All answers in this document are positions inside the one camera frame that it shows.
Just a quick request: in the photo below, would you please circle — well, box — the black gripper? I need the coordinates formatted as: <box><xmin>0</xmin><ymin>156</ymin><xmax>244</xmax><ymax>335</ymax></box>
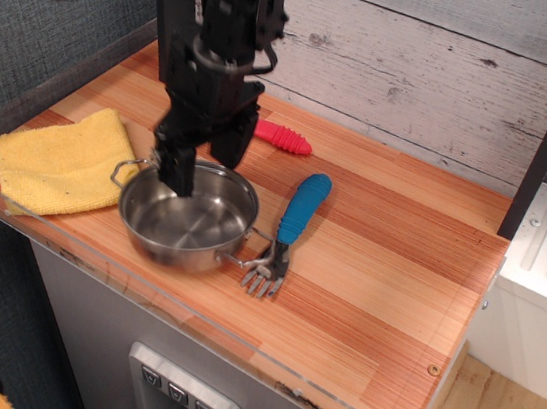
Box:
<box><xmin>154</xmin><ymin>36</ymin><xmax>264</xmax><ymax>198</ymax></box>

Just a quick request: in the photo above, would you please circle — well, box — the stainless steel pot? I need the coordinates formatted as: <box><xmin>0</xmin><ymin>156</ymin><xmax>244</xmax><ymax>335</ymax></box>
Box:
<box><xmin>110</xmin><ymin>158</ymin><xmax>276</xmax><ymax>272</ymax></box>

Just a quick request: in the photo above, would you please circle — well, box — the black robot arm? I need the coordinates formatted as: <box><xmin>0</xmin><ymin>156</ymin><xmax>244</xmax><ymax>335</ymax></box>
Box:
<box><xmin>154</xmin><ymin>0</ymin><xmax>289</xmax><ymax>197</ymax></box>

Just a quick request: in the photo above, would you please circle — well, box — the yellow cloth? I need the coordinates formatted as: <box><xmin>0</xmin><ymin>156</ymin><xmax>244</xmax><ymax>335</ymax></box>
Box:
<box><xmin>0</xmin><ymin>108</ymin><xmax>139</xmax><ymax>216</ymax></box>

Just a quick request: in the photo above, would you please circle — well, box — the clear acrylic edge guard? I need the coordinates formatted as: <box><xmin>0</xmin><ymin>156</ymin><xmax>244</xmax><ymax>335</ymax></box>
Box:
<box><xmin>0</xmin><ymin>194</ymin><xmax>507</xmax><ymax>409</ymax></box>

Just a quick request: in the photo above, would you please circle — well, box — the grey cabinet with dispenser panel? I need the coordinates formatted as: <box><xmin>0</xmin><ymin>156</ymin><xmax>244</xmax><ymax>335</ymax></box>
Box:
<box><xmin>33</xmin><ymin>244</ymin><xmax>304</xmax><ymax>409</ymax></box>

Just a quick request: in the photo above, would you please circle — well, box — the white toy sink unit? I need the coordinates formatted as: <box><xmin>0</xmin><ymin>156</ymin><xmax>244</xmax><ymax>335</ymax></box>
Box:
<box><xmin>467</xmin><ymin>185</ymin><xmax>547</xmax><ymax>400</ymax></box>

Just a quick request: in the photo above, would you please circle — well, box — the red handled spoon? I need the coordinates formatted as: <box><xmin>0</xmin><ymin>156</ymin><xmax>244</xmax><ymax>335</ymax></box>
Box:
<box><xmin>254</xmin><ymin>119</ymin><xmax>312</xmax><ymax>156</ymax></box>

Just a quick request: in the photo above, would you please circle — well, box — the blue handled fork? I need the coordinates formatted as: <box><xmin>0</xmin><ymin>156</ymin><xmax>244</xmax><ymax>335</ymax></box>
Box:
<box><xmin>241</xmin><ymin>173</ymin><xmax>333</xmax><ymax>298</ymax></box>

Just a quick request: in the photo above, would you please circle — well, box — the left dark post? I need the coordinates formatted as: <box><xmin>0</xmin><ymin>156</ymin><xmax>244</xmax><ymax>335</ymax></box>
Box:
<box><xmin>156</xmin><ymin>0</ymin><xmax>197</xmax><ymax>82</ymax></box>

